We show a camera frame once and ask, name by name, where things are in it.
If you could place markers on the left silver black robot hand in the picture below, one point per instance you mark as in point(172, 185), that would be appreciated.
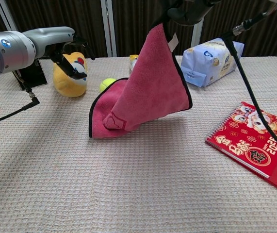
point(51, 38)

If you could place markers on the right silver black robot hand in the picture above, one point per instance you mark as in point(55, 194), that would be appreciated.
point(191, 12)

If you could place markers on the pink and grey towel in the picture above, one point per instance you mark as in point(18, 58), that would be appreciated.
point(152, 85)

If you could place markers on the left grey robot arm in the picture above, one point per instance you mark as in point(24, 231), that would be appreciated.
point(4, 53)

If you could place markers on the black box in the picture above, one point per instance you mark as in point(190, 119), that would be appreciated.
point(35, 75)

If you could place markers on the yellow plush toy with face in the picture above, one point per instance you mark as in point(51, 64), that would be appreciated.
point(65, 85)

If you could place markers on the light blue tissue pack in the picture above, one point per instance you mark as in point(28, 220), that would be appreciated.
point(208, 65)

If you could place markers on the yellow-green tennis ball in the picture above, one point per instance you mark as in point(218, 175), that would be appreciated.
point(105, 84)

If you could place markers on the yellow white pack of rolls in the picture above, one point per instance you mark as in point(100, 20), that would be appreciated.
point(133, 60)

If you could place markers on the beige woven tablecloth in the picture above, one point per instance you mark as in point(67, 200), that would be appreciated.
point(55, 182)

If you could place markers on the red spiral desk calendar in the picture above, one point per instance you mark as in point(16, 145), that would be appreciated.
point(245, 145)

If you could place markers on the white metal frame post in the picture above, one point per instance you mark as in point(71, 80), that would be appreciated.
point(109, 29)
point(196, 36)
point(4, 14)

